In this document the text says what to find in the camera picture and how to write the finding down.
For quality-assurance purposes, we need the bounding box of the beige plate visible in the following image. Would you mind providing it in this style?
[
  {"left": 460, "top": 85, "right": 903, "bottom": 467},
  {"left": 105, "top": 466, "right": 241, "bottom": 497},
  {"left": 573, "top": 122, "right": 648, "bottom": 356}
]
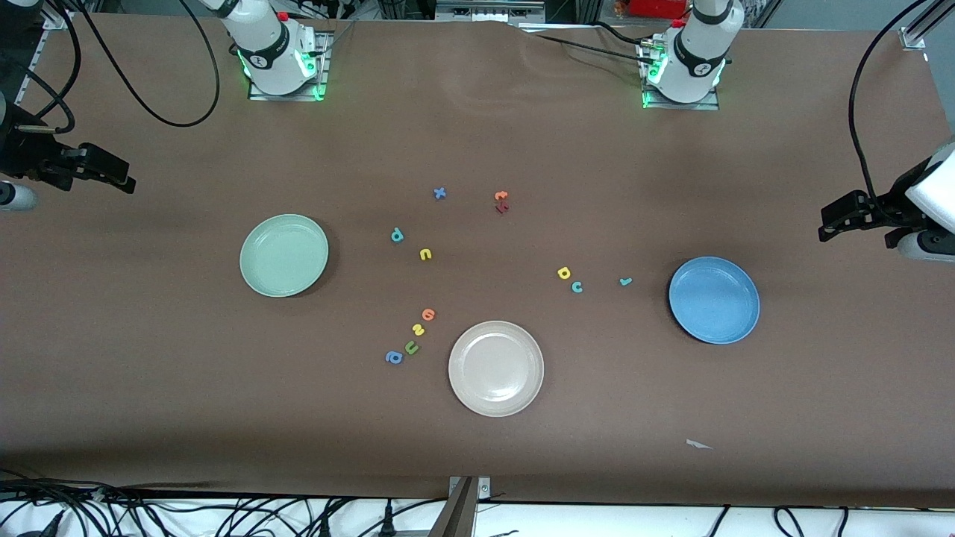
[{"left": 448, "top": 321, "right": 545, "bottom": 418}]

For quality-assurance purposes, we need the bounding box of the aluminium table edge bracket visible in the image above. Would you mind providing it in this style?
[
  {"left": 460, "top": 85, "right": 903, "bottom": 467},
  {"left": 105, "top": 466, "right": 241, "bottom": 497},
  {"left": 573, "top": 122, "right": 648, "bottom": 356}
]
[{"left": 428, "top": 475, "right": 493, "bottom": 537}]

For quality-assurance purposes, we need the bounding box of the green plate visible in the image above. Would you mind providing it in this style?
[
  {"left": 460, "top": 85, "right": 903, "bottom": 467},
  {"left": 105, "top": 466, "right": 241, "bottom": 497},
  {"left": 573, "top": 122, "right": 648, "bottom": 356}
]
[{"left": 239, "top": 214, "right": 330, "bottom": 298}]

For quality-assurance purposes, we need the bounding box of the silver device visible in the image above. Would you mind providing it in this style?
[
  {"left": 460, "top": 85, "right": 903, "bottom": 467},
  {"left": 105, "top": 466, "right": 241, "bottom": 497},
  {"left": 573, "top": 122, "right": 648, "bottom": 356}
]
[{"left": 435, "top": 0, "right": 547, "bottom": 23}]

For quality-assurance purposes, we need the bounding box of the black looped cable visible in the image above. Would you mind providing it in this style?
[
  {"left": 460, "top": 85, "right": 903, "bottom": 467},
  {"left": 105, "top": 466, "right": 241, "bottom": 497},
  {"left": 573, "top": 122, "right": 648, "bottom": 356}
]
[{"left": 15, "top": 0, "right": 81, "bottom": 135}]

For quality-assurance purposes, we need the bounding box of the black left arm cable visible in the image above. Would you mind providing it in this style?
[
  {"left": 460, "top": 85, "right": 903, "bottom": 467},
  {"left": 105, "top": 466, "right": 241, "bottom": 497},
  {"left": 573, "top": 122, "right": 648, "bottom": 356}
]
[{"left": 848, "top": 0, "right": 933, "bottom": 196}]

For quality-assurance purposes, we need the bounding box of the blue plate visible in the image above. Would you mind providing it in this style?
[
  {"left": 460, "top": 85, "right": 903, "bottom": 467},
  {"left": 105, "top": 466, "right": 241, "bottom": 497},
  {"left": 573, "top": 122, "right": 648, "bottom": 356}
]
[{"left": 668, "top": 257, "right": 761, "bottom": 345}]

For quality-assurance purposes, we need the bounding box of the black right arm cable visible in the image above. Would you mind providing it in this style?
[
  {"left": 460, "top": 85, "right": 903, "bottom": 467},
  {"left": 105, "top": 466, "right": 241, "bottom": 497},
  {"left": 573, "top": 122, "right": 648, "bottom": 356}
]
[{"left": 75, "top": 0, "right": 222, "bottom": 128}]

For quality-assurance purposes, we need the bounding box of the thick black floor cable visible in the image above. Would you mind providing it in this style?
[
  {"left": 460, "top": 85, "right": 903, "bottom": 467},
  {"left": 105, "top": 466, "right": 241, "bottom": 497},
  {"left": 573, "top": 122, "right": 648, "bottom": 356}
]
[{"left": 0, "top": 477, "right": 113, "bottom": 515}]

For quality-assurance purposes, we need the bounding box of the black cable on table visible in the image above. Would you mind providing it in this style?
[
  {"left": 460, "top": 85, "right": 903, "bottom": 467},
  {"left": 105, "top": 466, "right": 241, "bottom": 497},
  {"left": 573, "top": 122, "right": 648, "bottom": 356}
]
[
  {"left": 533, "top": 33, "right": 646, "bottom": 57},
  {"left": 592, "top": 21, "right": 656, "bottom": 47}
]

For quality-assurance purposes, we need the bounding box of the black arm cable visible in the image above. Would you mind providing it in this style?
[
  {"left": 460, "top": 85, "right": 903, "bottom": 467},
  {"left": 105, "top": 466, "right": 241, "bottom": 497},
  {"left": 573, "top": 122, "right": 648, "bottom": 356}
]
[
  {"left": 848, "top": 0, "right": 933, "bottom": 196},
  {"left": 75, "top": 0, "right": 222, "bottom": 128}
]

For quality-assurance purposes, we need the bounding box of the brown table cover sheet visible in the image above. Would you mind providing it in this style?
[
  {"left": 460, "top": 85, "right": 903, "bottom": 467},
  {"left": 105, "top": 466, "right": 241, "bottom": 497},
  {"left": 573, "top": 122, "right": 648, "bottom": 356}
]
[{"left": 0, "top": 11, "right": 955, "bottom": 509}]

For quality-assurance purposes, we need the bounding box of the red box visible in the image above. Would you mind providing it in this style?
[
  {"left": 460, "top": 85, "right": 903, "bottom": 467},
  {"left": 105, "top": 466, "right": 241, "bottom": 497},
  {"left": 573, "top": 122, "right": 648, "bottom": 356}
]
[{"left": 625, "top": 0, "right": 689, "bottom": 20}]

